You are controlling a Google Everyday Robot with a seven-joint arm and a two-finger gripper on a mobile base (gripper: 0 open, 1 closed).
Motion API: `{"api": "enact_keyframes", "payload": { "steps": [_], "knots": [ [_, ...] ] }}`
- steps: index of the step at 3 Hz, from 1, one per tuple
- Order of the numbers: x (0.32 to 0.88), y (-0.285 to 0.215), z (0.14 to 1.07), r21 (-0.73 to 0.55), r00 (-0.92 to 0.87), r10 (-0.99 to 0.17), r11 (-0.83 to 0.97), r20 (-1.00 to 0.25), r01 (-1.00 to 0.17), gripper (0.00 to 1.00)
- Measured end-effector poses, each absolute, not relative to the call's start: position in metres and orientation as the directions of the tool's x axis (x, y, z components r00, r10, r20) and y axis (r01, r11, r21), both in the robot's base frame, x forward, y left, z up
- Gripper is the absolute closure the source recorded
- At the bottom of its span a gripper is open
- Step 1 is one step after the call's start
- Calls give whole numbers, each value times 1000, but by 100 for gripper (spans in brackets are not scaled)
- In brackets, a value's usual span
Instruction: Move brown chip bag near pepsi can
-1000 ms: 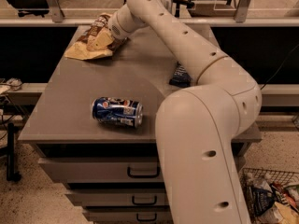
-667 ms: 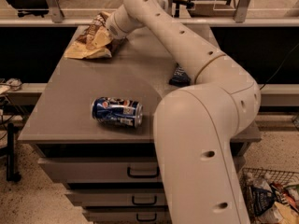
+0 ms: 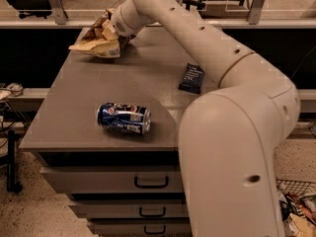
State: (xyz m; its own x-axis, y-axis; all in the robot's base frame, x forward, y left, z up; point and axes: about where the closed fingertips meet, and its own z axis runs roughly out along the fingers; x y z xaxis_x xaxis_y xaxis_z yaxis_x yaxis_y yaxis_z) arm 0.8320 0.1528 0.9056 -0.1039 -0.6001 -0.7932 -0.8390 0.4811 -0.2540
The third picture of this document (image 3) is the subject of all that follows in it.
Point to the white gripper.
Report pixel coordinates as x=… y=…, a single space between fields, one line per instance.
x=120 y=24

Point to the brown chip bag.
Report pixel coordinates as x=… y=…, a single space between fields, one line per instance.
x=95 y=44

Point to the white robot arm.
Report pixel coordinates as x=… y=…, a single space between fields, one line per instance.
x=227 y=137

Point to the blue pepsi can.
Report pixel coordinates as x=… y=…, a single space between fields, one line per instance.
x=124 y=118

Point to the red snack bag in basket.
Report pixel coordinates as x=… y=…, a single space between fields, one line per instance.
x=303 y=206

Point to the dark blue snack bar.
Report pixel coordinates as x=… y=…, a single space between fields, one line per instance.
x=192 y=79

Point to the grey drawer cabinet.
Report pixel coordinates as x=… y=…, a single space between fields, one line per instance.
x=65 y=132

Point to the top grey drawer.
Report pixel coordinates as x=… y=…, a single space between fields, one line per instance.
x=114 y=179

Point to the grey drawer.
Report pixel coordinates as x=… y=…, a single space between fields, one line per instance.
x=114 y=179
x=142 y=227
x=130 y=208

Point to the middle grey drawer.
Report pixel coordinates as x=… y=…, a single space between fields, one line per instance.
x=130 y=208

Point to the black metal stand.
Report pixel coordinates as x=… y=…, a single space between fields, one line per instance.
x=12 y=184

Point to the bottom grey drawer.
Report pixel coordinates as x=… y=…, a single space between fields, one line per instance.
x=142 y=227

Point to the wire basket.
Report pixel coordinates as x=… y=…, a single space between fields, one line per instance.
x=294 y=225

